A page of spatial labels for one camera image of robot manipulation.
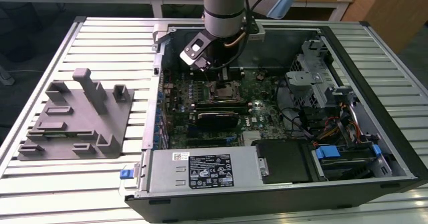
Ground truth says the silver power supply unit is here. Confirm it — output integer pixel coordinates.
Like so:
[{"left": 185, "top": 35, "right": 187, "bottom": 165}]
[{"left": 134, "top": 147, "right": 270, "bottom": 194}]

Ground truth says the black expansion slot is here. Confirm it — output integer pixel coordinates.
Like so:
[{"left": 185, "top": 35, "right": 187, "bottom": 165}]
[{"left": 185, "top": 138, "right": 225, "bottom": 146}]

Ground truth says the grey parts rack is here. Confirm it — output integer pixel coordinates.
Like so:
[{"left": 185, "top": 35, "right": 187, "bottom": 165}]
[{"left": 15, "top": 68, "right": 136, "bottom": 161}]

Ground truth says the CPU socket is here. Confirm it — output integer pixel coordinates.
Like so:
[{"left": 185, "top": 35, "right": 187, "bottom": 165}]
[{"left": 205, "top": 80, "right": 240, "bottom": 104}]

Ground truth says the grey metal drive cage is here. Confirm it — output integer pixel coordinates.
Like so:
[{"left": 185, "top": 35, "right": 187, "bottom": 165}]
[{"left": 283, "top": 40, "right": 355, "bottom": 109}]

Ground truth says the black wire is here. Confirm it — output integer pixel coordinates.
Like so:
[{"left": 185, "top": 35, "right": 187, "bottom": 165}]
[{"left": 278, "top": 106, "right": 316, "bottom": 139}]

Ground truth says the grey furniture foot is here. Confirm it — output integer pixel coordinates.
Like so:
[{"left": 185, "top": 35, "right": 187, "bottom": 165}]
[{"left": 0, "top": 66, "right": 15, "bottom": 86}]

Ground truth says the black hard disk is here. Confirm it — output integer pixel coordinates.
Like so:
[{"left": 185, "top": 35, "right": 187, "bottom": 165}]
[{"left": 316, "top": 156, "right": 375, "bottom": 182}]

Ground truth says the silver chipset heat sink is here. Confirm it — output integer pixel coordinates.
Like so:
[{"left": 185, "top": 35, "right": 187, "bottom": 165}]
[{"left": 241, "top": 131, "right": 263, "bottom": 141}]

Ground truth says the wooden cabinet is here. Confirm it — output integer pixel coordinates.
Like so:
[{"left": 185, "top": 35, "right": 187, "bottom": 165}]
[{"left": 342, "top": 0, "right": 428, "bottom": 57}]

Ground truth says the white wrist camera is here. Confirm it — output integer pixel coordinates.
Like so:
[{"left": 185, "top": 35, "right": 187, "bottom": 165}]
[{"left": 179, "top": 31, "right": 215, "bottom": 72}]

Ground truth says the orange yellow wire bundle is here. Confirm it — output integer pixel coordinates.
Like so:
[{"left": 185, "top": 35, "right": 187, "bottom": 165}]
[{"left": 315, "top": 117, "right": 338, "bottom": 141}]

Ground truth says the black RAM slot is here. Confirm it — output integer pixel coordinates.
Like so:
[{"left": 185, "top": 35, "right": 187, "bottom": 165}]
[
  {"left": 195, "top": 106, "right": 251, "bottom": 114},
  {"left": 195, "top": 102, "right": 248, "bottom": 109}
]

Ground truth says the metal socket cover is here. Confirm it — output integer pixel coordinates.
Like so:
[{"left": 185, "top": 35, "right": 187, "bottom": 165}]
[{"left": 207, "top": 82, "right": 240, "bottom": 102}]

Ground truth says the black PC case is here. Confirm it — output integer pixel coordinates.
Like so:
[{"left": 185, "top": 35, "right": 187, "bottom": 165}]
[{"left": 122, "top": 21, "right": 428, "bottom": 224}]

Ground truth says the black graphics card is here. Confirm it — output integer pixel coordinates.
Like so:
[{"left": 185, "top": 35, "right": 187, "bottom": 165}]
[{"left": 195, "top": 111, "right": 240, "bottom": 131}]

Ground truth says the blue disk carrier handle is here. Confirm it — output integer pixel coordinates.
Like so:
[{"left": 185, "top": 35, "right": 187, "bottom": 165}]
[{"left": 314, "top": 146, "right": 340, "bottom": 161}]

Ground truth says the silver CPU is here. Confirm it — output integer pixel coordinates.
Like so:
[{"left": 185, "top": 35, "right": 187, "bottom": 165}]
[{"left": 215, "top": 86, "right": 236, "bottom": 99}]

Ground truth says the green motherboard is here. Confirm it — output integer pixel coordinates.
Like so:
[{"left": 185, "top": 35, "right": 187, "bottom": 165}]
[{"left": 159, "top": 68, "right": 302, "bottom": 149}]

